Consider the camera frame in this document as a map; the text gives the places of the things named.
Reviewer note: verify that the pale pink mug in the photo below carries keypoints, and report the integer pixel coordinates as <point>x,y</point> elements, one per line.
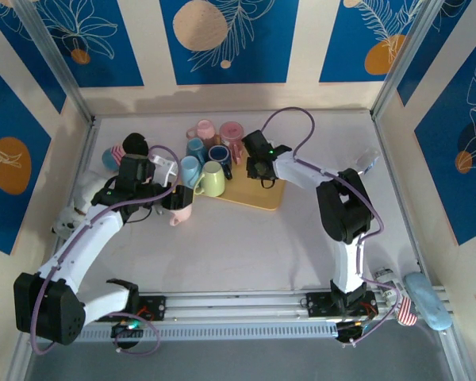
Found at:
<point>182,216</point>

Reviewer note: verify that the light blue mug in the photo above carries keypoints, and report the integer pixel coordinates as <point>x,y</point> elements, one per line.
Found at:
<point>189,170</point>

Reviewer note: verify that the pink floral mug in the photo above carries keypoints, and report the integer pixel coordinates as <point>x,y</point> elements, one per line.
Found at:
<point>231,134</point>

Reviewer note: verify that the light green mug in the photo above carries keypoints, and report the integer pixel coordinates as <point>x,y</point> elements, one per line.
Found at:
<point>213,178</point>

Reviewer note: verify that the navy blue mug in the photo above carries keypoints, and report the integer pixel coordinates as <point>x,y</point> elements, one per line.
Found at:
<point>218,155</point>

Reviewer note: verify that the teal blue mug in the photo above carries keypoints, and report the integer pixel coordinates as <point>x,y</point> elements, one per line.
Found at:
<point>196,147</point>

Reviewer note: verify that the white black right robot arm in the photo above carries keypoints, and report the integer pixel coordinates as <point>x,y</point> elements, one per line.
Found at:
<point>345,214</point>

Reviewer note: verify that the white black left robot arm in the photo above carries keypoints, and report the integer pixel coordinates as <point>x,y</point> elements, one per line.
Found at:
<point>95,234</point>

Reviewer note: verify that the light pink mug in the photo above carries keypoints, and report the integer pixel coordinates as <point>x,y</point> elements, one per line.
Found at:
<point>205,131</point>

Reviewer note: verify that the striped blue pink cup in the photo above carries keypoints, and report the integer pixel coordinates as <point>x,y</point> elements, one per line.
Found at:
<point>112,158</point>

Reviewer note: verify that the black round cloth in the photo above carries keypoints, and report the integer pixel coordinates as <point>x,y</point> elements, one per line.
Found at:
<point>135,143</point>

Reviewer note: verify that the yellow plastic tray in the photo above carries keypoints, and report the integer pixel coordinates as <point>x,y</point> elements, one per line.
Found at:
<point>258,198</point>

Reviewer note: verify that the black electronics board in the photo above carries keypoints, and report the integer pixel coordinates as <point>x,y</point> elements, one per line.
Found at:
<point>347,331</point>
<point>123,328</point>

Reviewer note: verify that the red white striped sock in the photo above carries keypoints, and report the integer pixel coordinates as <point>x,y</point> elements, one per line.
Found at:
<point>406,315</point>

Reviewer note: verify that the light blue cloth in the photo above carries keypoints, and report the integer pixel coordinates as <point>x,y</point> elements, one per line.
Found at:
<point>428,301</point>

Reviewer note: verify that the aluminium side rail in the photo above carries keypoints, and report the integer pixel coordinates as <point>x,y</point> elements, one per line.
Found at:
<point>88,139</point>
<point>456,357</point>

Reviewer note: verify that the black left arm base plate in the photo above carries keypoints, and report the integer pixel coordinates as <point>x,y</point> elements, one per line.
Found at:
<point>154,305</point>

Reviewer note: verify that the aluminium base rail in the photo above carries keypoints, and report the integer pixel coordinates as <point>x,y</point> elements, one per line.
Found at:
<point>230,303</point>

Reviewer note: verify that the aluminium frame post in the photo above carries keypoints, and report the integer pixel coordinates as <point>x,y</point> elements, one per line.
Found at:
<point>57,59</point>
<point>404,59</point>

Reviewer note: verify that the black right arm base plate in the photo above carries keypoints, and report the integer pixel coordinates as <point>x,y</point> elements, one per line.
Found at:
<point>317,303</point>

